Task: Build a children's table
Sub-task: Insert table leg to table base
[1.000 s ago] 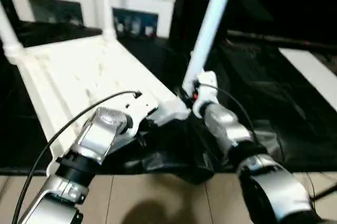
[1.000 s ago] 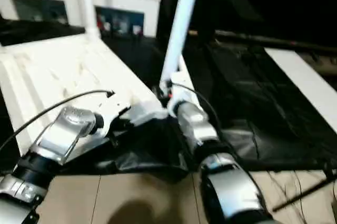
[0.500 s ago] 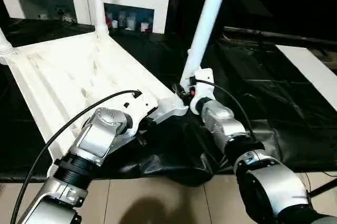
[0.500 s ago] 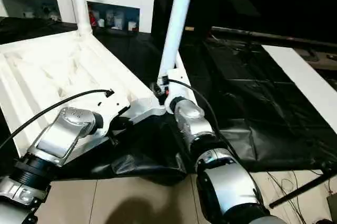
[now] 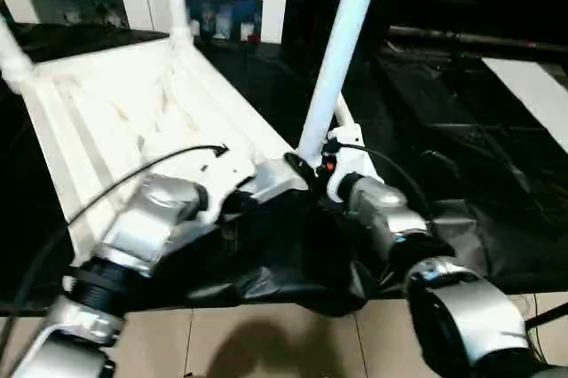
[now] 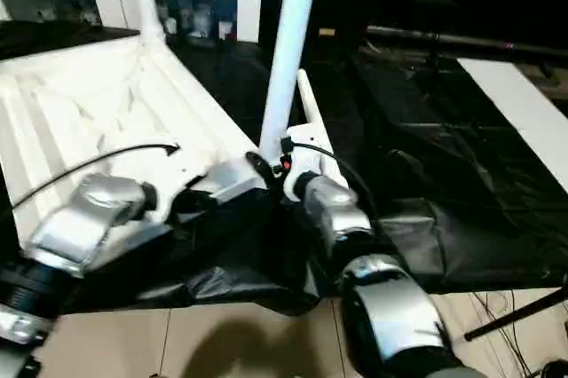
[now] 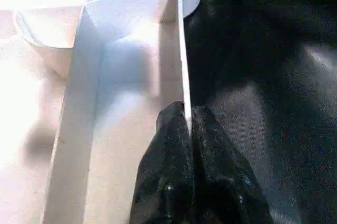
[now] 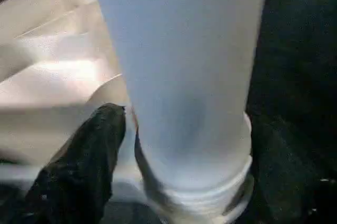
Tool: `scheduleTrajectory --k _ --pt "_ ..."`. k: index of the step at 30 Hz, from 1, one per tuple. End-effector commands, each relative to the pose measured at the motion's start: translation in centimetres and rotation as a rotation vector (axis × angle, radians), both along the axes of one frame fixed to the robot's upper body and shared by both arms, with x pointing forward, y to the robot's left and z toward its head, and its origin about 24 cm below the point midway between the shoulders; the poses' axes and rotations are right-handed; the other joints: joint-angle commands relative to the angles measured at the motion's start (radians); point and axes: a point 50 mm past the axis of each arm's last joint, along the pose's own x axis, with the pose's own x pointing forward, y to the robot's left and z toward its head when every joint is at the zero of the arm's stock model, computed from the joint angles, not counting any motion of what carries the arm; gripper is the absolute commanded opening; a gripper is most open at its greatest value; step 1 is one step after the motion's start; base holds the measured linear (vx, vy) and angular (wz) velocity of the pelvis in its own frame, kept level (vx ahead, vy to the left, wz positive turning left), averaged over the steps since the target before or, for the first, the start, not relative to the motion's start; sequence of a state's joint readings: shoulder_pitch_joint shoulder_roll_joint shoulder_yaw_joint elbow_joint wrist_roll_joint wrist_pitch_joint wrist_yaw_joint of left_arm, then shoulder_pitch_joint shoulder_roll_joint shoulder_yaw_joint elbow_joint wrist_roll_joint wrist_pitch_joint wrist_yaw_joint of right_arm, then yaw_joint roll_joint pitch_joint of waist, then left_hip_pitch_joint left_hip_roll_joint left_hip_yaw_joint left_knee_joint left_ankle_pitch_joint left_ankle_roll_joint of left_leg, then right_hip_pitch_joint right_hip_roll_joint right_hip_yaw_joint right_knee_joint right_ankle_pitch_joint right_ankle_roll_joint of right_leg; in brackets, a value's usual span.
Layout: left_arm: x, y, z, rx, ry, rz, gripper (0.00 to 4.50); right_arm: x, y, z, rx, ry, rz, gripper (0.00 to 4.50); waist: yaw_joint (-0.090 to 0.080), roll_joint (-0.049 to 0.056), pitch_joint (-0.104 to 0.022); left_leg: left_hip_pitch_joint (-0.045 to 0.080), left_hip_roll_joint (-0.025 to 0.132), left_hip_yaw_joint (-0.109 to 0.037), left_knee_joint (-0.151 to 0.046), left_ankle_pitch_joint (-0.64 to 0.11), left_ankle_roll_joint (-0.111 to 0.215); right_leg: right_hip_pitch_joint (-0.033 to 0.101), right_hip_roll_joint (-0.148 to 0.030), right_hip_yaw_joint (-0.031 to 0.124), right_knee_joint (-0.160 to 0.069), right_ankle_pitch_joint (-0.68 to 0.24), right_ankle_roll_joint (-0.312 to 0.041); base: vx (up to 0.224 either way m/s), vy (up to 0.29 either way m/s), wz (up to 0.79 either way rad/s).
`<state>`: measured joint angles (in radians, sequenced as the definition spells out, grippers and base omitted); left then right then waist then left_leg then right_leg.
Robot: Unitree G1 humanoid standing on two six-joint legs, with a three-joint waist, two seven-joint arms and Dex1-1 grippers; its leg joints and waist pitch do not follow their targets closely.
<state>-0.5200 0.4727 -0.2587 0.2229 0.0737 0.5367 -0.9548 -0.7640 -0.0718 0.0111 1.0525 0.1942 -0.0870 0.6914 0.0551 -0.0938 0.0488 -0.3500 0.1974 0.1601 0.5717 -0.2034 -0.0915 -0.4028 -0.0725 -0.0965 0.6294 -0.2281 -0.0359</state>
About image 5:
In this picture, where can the white plastic table leg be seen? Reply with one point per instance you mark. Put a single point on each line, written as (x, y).
(346, 116)
(177, 1)
(13, 58)
(341, 41)

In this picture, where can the black metal table leg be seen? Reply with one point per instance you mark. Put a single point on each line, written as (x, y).
(548, 313)

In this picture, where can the black plastic mat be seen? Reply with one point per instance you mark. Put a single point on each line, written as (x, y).
(444, 151)

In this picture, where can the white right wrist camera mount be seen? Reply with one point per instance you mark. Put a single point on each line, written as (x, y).
(350, 156)

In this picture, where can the black flat screen television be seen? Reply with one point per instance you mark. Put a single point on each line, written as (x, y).
(466, 36)

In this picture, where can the white plastic table top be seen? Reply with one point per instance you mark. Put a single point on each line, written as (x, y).
(133, 98)

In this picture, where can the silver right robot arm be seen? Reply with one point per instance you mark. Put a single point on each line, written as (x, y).
(390, 209)

